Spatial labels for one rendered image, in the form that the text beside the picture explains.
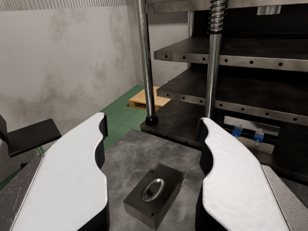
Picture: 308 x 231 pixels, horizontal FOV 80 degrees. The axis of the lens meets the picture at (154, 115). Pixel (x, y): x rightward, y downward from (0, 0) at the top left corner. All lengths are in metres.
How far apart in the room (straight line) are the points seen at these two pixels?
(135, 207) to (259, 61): 0.83
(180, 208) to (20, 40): 2.30
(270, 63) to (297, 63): 0.10
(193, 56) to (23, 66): 1.97
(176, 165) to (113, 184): 0.33
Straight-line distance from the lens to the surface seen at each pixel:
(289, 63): 1.00
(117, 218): 0.86
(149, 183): 0.85
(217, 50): 0.99
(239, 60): 1.02
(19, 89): 2.55
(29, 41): 2.63
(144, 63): 1.17
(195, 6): 1.08
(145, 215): 0.77
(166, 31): 3.79
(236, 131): 1.13
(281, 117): 1.10
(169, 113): 1.47
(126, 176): 0.99
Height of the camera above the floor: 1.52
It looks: 30 degrees down
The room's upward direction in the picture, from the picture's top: 5 degrees counter-clockwise
